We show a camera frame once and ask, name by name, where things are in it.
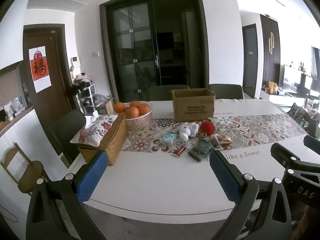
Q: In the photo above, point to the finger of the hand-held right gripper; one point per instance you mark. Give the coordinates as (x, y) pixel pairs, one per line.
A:
(282, 151)
(312, 140)

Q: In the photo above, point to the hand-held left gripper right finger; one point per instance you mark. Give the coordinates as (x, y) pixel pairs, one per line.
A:
(222, 177)

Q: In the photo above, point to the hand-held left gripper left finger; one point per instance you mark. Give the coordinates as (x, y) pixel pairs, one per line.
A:
(91, 177)

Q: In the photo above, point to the green knitted pouch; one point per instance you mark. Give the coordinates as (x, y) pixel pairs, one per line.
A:
(200, 150)

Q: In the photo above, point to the silver snack packet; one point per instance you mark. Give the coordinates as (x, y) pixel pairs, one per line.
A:
(214, 141)

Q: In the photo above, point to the gold foil wrapper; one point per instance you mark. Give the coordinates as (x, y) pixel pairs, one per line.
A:
(225, 140)

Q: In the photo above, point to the red knitted strawberry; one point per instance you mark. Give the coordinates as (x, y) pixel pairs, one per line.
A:
(207, 128)

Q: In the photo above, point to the white plush toy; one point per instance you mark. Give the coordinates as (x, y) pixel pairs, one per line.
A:
(187, 130)

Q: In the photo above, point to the brown cardboard box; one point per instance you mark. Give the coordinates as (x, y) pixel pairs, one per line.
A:
(193, 110)

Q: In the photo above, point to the person's right forearm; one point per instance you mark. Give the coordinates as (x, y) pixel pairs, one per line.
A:
(308, 217)

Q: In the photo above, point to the chair with patterned cushion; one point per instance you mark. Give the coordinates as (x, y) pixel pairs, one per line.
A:
(300, 115)

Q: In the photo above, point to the patterned table runner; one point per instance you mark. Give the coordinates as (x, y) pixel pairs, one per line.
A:
(250, 127)

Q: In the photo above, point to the wicker tissue box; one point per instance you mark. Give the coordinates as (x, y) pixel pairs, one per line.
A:
(112, 142)

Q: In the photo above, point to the floral cloth cover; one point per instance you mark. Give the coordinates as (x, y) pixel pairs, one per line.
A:
(95, 130)

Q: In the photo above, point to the red snack packet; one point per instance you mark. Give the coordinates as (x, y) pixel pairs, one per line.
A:
(178, 152)

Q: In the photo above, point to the dark dining chair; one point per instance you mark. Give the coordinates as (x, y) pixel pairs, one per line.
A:
(67, 130)
(165, 93)
(225, 91)

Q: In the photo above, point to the white tv console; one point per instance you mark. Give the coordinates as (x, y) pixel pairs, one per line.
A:
(272, 98)

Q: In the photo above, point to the white tissue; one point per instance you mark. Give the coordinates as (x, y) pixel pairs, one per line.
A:
(92, 118)

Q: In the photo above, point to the small wooden chair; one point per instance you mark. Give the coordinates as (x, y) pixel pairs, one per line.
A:
(27, 172)

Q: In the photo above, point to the flat television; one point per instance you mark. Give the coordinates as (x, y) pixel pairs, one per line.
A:
(292, 78)

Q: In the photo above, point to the small teal packet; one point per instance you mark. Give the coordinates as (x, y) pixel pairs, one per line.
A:
(168, 140)

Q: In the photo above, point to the open cardboard box with flaps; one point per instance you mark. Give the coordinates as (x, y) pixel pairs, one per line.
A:
(108, 107)

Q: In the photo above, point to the white fruit basket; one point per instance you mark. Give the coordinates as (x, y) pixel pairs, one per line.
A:
(140, 122)

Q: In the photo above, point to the clear plastic wrapper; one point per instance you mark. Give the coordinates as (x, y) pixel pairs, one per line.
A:
(161, 132)

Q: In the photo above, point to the pile of oranges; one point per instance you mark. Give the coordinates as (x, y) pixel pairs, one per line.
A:
(131, 112)

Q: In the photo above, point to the white shoe rack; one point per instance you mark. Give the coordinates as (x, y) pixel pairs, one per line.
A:
(86, 97)

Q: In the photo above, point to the white sideboard cabinet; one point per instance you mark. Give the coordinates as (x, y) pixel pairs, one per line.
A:
(22, 135)

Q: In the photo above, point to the dark interior door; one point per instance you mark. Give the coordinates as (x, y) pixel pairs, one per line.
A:
(250, 60)

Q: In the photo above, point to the pile of clothes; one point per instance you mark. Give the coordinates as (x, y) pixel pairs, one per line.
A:
(82, 79)

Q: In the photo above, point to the brown wooden door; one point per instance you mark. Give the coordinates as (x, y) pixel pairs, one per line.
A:
(57, 80)

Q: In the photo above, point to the dark glass sliding door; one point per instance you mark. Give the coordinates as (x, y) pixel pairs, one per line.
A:
(140, 42)

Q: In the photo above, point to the dark slatted wall panel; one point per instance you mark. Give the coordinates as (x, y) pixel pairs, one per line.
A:
(265, 62)

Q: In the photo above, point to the gold wall ornament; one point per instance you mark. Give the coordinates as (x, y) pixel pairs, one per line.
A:
(271, 42)

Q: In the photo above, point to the white wall intercom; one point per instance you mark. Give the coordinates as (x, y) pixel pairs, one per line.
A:
(75, 62)

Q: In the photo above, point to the red and white wall calendar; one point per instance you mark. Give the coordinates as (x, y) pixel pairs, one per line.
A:
(40, 70)

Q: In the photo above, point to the white light switch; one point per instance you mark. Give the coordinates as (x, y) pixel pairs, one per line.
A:
(95, 53)

